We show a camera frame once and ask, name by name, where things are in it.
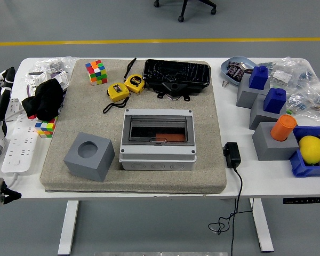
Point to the grey block with round hole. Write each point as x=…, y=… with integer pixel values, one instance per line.
x=96, y=165

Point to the transparent hinged box lid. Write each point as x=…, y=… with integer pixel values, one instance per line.
x=157, y=124

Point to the orange cylinder battery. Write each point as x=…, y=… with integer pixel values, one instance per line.
x=173, y=136
x=282, y=128

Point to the blue square battery block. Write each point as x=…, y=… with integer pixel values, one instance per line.
x=258, y=77
x=274, y=101

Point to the white power strip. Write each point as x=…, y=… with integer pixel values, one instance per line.
x=20, y=146

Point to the small colourful puzzle cube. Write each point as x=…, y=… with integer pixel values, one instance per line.
x=44, y=128

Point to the black cloth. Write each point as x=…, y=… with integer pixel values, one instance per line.
x=45, y=98

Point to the clear bag of screws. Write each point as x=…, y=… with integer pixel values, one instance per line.
x=53, y=64

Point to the grey-brown mat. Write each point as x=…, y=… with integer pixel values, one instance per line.
x=80, y=106

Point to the large colourful puzzle cube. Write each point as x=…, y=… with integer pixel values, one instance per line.
x=96, y=72

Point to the white table leg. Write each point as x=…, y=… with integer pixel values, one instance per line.
x=262, y=226
x=68, y=226

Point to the yellow tape measure dark label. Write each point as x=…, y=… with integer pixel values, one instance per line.
x=118, y=92

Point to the yellow tape measure 5m label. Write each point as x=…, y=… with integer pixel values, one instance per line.
x=134, y=84

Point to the black plastic tray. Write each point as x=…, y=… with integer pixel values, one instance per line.
x=176, y=72

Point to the black office chair base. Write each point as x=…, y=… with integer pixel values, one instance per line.
x=184, y=8

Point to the small metal screws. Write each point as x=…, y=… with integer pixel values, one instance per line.
x=224, y=83

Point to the blue-grey dish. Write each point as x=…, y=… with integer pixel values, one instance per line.
x=226, y=76

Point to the black power adapter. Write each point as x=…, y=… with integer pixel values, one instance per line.
x=232, y=154

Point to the dark printed packets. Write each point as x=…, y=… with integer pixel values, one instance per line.
x=236, y=72

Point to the grey holder block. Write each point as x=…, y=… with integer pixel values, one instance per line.
x=274, y=150
x=257, y=114
x=245, y=96

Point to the green connector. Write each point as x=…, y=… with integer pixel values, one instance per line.
x=290, y=111

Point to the clear bags of parts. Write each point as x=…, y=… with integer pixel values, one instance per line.
x=293, y=72
x=314, y=102

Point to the blue plastic bin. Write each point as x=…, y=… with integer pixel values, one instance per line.
x=298, y=168

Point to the yellow lemon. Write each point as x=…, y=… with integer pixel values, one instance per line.
x=310, y=149

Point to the black table control panel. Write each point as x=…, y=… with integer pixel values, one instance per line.
x=304, y=200

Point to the white switch packaging boxes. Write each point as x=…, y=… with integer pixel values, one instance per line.
x=40, y=78

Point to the grey electrical enclosure box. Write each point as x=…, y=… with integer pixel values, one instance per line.
x=157, y=160

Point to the black triangular bracket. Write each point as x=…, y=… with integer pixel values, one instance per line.
x=173, y=88

